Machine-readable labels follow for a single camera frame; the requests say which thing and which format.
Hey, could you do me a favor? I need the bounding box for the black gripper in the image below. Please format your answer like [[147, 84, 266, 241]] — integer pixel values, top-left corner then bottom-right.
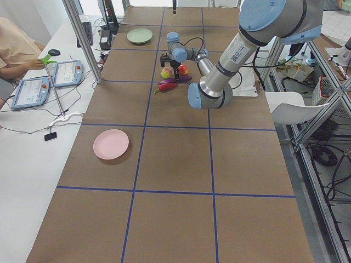
[[160, 53, 179, 81]]

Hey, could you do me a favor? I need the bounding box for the red pomegranate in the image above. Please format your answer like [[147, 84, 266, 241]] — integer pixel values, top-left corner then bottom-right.
[[178, 64, 189, 76]]

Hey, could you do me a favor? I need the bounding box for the peach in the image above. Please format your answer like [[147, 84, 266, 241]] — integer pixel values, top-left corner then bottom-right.
[[161, 67, 173, 79]]

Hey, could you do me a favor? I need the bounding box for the purple eggplant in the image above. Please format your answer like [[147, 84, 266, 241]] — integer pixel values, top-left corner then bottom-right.
[[159, 75, 192, 84]]

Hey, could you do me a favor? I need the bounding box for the red chili pepper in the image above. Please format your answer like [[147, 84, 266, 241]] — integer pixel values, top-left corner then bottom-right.
[[154, 83, 178, 94]]

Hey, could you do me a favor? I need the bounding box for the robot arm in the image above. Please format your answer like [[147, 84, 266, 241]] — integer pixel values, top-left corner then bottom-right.
[[160, 0, 324, 109]]

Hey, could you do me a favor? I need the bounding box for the person hand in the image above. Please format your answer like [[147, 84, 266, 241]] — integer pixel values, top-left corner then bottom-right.
[[26, 59, 44, 70]]

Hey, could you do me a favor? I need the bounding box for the green plate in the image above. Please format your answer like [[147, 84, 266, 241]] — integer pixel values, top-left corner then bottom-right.
[[127, 28, 153, 44]]

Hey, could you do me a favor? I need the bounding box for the pink plate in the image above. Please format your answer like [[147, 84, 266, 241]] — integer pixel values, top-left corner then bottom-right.
[[93, 129, 129, 160]]

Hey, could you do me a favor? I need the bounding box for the black keyboard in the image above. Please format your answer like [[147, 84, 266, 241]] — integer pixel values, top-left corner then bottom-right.
[[81, 22, 93, 46]]

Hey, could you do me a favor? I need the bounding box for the right teach pendant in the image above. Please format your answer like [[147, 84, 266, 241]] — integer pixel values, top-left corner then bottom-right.
[[53, 60, 84, 88]]

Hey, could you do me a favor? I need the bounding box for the teach pendant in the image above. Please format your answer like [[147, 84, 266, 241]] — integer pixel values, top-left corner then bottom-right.
[[11, 77, 50, 110], [53, 60, 84, 88]]

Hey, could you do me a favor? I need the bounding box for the white chair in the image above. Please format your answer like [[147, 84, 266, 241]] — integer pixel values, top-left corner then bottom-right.
[[265, 92, 329, 124]]

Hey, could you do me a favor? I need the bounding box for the black computer mouse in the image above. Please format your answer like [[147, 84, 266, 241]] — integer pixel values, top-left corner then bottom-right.
[[48, 49, 61, 56]]

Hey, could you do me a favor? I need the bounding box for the green tipped metal stick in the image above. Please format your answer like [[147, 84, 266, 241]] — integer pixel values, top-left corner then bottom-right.
[[40, 54, 66, 120]]

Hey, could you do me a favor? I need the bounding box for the left teach pendant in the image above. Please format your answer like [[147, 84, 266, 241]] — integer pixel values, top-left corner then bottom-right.
[[11, 77, 50, 110]]

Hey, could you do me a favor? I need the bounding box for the white plastic basket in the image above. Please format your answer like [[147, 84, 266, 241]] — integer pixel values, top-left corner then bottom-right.
[[312, 76, 350, 118]]

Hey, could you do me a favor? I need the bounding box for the aluminium frame post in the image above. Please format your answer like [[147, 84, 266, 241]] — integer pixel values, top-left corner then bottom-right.
[[62, 0, 102, 84]]

